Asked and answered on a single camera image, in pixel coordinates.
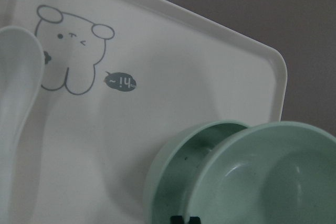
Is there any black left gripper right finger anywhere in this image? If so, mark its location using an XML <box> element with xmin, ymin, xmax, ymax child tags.
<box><xmin>188</xmin><ymin>216</ymin><xmax>200</xmax><ymax>224</ymax></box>

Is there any green bowl on tray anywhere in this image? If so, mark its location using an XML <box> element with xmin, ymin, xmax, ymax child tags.
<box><xmin>143</xmin><ymin>120</ymin><xmax>248</xmax><ymax>223</ymax></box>

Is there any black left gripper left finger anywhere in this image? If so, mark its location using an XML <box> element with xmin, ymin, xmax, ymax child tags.
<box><xmin>170</xmin><ymin>216</ymin><xmax>183</xmax><ymax>224</ymax></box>

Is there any cream bunny tray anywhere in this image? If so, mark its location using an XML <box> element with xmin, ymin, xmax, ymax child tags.
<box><xmin>1</xmin><ymin>0</ymin><xmax>287</xmax><ymax>223</ymax></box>

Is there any white plastic spoon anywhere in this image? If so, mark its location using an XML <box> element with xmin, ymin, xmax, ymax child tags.
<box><xmin>1</xmin><ymin>26</ymin><xmax>45</xmax><ymax>223</ymax></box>

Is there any green bowl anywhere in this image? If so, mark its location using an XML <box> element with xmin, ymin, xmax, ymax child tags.
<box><xmin>143</xmin><ymin>120</ymin><xmax>248</xmax><ymax>223</ymax></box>
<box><xmin>183</xmin><ymin>122</ymin><xmax>335</xmax><ymax>223</ymax></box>

